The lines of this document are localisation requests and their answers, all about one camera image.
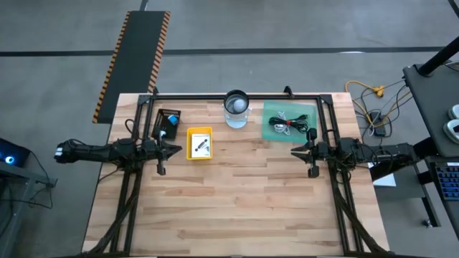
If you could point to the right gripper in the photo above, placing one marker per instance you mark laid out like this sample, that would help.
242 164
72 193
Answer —
317 151

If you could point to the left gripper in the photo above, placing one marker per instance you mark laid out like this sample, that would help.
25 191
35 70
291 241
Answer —
154 150

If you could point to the tall white instruction booklet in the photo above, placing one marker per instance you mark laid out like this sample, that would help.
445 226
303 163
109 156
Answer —
201 150

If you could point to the black pen tool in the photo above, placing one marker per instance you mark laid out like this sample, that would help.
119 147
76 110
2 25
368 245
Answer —
299 117

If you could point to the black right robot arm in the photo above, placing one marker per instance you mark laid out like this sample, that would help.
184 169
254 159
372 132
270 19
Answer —
358 150

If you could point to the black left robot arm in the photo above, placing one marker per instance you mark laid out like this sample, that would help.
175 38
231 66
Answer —
93 153

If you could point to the yellow plastic bin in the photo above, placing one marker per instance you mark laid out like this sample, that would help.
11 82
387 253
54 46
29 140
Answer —
189 143

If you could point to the teal translucent plastic bin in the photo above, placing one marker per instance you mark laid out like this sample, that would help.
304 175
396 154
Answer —
269 107

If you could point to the black mesh basket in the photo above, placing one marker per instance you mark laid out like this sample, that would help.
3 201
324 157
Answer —
159 120

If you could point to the white cylindrical container on stand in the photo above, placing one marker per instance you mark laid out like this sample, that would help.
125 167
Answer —
236 122

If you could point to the black power box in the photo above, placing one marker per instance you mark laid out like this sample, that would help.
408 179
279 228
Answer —
378 125

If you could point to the white paper sheet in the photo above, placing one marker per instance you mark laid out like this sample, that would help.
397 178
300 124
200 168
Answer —
386 181

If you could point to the black hazard-striped floor mat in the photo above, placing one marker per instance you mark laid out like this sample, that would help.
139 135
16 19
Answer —
136 53

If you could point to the black desk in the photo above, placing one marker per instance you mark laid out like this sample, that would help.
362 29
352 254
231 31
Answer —
430 96

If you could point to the black keyboard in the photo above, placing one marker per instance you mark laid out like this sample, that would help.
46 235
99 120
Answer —
446 179

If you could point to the grey metal stand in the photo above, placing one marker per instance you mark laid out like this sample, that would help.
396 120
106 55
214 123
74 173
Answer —
21 173

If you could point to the white rounded device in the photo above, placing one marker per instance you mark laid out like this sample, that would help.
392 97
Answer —
455 112
452 130

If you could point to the black device with blue light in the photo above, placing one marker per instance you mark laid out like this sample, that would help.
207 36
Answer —
10 156

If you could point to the black pole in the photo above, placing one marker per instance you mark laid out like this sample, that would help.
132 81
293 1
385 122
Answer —
437 59

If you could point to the black aluminium table frame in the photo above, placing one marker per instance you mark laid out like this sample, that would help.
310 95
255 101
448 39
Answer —
201 96

